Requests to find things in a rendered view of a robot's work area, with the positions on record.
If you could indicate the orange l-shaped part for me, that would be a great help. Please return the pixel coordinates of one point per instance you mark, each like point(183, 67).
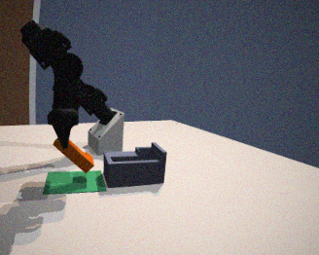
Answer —
point(75, 155)

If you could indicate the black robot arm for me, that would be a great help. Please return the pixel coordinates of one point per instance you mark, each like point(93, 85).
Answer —
point(47, 46)

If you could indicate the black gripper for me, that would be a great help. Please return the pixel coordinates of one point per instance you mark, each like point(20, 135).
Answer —
point(64, 115)

